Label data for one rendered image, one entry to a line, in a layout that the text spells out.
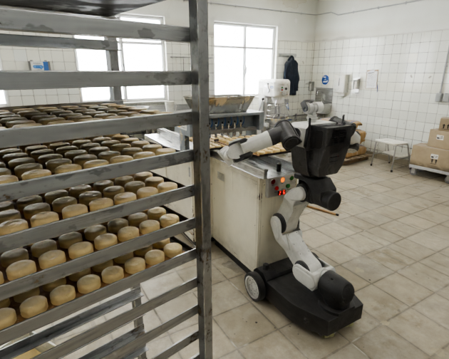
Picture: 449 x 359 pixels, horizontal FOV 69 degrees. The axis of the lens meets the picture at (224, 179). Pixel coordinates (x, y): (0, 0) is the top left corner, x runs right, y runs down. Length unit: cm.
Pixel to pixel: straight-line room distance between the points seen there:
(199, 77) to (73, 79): 26
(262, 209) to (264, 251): 34
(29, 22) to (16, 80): 9
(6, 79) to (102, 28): 19
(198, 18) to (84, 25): 23
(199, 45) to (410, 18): 582
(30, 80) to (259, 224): 191
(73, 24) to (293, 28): 678
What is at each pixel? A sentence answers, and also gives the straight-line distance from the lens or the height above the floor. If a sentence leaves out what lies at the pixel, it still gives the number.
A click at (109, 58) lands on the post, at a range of 115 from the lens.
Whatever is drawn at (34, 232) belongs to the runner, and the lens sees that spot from 70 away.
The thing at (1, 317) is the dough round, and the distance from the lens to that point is 82.
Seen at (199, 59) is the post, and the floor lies 154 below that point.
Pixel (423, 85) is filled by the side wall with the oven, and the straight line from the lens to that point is 622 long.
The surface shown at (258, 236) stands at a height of 41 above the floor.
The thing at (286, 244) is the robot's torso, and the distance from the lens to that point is 230.
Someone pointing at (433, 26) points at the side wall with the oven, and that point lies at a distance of 625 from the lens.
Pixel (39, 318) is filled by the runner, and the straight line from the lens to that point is 78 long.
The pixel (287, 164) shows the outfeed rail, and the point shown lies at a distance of 243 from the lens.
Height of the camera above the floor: 151
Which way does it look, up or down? 18 degrees down
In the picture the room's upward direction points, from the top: straight up
